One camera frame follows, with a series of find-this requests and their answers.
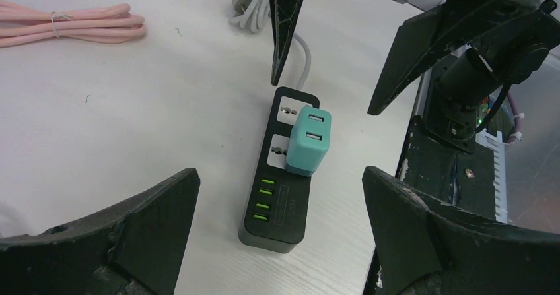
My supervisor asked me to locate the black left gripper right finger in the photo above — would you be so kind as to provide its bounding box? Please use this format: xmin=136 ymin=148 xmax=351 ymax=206
xmin=362 ymin=166 xmax=559 ymax=294

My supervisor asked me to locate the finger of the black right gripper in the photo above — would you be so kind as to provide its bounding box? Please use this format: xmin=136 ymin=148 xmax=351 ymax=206
xmin=367 ymin=6 xmax=464 ymax=115
xmin=269 ymin=0 xmax=303 ymax=86

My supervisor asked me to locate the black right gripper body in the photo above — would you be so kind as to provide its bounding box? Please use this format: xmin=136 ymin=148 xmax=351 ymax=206
xmin=306 ymin=0 xmax=560 ymax=84

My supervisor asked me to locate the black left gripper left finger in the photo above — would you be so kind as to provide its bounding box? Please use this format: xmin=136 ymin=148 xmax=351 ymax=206
xmin=1 ymin=168 xmax=201 ymax=294

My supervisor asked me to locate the black power strip green USB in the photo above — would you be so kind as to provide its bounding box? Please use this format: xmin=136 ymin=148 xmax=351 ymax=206
xmin=238 ymin=87 xmax=320 ymax=253

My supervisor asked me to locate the teal USB charger plug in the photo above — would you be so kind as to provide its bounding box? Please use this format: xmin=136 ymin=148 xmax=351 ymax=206
xmin=285 ymin=106 xmax=332 ymax=177

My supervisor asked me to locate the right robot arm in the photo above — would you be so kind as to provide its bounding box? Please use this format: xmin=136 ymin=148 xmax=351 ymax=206
xmin=269 ymin=0 xmax=559 ymax=153

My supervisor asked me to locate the grey cable of black strip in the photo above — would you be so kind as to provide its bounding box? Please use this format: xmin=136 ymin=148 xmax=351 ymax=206
xmin=229 ymin=0 xmax=312 ymax=91

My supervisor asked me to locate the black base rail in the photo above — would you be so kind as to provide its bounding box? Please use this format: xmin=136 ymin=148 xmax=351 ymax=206
xmin=362 ymin=65 xmax=500 ymax=295

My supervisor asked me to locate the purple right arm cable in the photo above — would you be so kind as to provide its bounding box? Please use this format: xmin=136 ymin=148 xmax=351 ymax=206
xmin=503 ymin=92 xmax=526 ymax=145

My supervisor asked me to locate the white slotted cable duct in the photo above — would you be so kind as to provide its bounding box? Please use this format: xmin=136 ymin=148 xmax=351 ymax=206
xmin=476 ymin=130 xmax=508 ymax=224

